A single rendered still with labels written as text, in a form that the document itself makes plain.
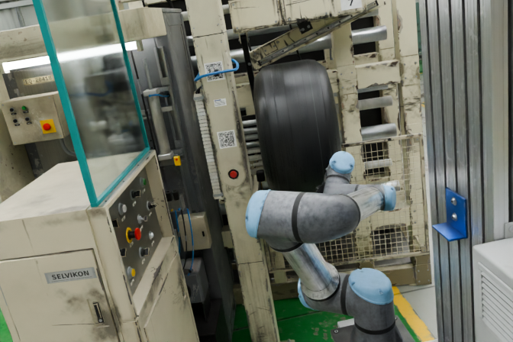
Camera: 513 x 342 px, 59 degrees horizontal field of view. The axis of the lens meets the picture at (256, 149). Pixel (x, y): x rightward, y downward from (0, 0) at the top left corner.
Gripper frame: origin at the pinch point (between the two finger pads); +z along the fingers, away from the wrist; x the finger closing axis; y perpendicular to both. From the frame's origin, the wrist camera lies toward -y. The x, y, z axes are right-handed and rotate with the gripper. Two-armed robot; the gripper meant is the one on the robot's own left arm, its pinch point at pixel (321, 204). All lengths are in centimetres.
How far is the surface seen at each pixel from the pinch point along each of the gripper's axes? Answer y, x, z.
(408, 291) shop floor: 40, -58, 115
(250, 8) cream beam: 46, 81, -12
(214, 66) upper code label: 11, 68, -13
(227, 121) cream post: 3, 53, 3
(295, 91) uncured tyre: 21.4, 33.8, -18.6
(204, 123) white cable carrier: -4, 60, 5
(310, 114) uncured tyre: 17.9, 23.5, -17.6
